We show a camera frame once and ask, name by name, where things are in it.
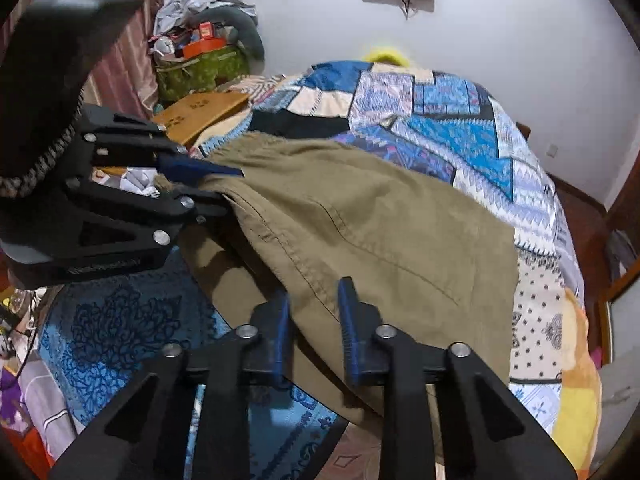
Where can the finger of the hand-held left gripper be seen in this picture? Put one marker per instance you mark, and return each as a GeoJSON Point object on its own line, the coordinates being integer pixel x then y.
{"type": "Point", "coordinates": [200, 167]}
{"type": "Point", "coordinates": [192, 205]}

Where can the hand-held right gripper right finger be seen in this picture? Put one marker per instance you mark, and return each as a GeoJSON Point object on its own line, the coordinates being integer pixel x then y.
{"type": "Point", "coordinates": [350, 335]}

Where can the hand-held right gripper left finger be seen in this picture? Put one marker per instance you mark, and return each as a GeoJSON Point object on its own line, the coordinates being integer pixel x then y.
{"type": "Point", "coordinates": [281, 340]}

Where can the olive green pants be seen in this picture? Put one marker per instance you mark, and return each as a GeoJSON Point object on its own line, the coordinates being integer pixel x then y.
{"type": "Point", "coordinates": [380, 220]}

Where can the crumpled white paper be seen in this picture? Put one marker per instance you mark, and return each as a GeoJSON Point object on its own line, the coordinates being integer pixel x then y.
{"type": "Point", "coordinates": [127, 180]}

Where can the striped red curtain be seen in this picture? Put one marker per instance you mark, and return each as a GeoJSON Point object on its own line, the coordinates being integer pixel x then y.
{"type": "Point", "coordinates": [130, 55]}

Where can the green patterned bag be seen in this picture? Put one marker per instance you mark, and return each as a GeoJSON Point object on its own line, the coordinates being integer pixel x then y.
{"type": "Point", "coordinates": [200, 72]}

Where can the orange box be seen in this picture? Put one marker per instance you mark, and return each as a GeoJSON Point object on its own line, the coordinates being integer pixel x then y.
{"type": "Point", "coordinates": [200, 49]}

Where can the crumpled grey cloth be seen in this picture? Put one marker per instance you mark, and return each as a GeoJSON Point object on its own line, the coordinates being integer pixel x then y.
{"type": "Point", "coordinates": [175, 10]}

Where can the grey tube pillow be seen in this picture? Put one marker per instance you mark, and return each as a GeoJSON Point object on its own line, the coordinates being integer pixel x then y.
{"type": "Point", "coordinates": [247, 30]}

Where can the yellow fluffy cushion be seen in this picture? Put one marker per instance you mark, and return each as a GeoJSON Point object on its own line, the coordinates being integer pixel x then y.
{"type": "Point", "coordinates": [385, 54]}

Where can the blue patchwork blanket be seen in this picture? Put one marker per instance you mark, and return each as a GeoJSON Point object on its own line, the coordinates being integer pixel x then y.
{"type": "Point", "coordinates": [450, 125]}

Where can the purple cloth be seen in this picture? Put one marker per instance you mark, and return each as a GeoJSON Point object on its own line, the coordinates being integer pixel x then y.
{"type": "Point", "coordinates": [30, 395]}

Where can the wooden door frame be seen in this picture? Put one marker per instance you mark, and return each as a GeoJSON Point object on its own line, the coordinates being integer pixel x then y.
{"type": "Point", "coordinates": [615, 290]}

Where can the wall socket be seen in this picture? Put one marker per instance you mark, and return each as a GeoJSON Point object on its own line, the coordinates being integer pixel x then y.
{"type": "Point", "coordinates": [552, 150]}

